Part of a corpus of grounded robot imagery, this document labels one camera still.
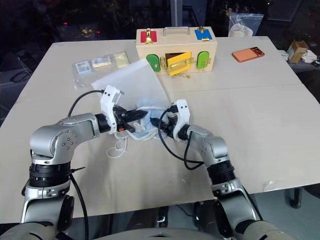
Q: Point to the gold and white packet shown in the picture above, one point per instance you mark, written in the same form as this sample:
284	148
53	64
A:
101	63

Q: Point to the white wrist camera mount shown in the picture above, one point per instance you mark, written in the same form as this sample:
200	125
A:
110	98
183	112

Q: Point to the cardboard box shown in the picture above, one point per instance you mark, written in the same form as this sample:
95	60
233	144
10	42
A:
297	51

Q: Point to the light blue face mask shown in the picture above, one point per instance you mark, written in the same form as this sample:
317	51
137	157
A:
150	110

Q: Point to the white crumpled cloth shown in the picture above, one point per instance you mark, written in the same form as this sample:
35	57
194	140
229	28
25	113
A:
310	56

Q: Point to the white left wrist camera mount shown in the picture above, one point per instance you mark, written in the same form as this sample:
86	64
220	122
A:
110	98

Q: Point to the black table leg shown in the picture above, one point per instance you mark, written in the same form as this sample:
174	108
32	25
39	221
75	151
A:
296	197

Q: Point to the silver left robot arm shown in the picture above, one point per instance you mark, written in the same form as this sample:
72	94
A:
65	135

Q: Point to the orange smartphone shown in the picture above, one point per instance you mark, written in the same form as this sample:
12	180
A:
248	54

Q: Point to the pale yellow packet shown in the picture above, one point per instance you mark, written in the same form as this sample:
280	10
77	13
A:
121	60

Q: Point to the clear tape piece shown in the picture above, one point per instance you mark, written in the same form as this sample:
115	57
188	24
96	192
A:
273	185

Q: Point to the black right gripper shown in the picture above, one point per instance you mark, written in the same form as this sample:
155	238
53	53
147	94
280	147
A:
170	125

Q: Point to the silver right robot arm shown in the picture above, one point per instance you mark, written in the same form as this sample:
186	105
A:
212	147

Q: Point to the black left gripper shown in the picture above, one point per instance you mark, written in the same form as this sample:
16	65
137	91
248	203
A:
120	117

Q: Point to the clear plastic packet bag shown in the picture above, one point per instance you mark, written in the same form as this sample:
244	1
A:
82	78

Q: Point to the blue and white packet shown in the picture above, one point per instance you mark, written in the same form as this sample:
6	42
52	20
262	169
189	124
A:
84	68

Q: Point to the clear zip bag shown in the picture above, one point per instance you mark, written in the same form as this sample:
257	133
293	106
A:
243	25

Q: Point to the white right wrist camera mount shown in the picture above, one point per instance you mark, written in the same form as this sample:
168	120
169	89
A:
183	112

